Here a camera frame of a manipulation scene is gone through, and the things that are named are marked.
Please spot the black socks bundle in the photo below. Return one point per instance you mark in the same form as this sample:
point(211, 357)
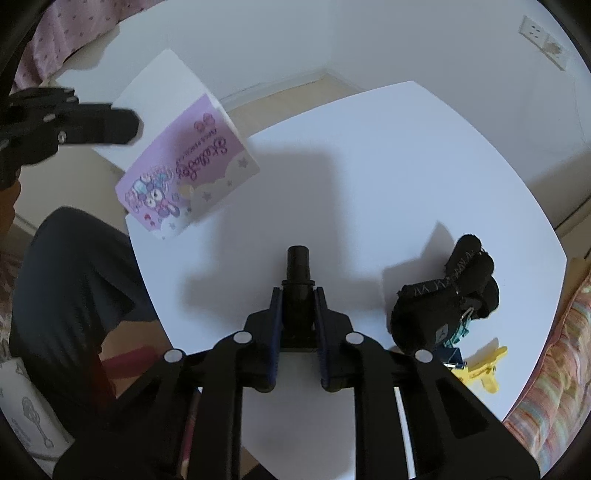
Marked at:
point(438, 304)

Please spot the white charger plug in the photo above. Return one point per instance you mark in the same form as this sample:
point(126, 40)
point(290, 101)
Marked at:
point(554, 47)

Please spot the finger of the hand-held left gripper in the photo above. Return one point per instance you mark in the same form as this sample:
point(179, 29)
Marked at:
point(46, 96)
point(111, 124)

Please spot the purple white cardboard box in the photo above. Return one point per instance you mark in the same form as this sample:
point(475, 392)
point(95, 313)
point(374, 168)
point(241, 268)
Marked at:
point(184, 166)

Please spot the white printed bag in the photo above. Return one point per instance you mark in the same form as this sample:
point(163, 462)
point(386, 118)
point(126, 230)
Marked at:
point(27, 415)

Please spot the pink dotted curtain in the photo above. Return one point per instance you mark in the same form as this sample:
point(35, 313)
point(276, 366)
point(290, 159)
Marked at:
point(60, 32)

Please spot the pink floral rug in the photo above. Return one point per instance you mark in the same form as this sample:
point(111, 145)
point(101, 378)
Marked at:
point(7, 314)

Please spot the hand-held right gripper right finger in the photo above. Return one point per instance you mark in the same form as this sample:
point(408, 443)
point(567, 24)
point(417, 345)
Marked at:
point(319, 350)

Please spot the yellow plastic clip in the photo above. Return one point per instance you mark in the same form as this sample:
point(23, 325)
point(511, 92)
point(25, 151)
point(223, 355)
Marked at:
point(485, 364)

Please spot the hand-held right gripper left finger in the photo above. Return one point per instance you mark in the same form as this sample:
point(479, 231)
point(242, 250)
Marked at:
point(276, 341)

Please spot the striped colourful pillow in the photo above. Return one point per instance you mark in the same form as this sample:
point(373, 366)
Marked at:
point(554, 392)

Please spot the blue binder clip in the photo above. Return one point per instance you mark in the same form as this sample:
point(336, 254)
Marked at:
point(455, 356)

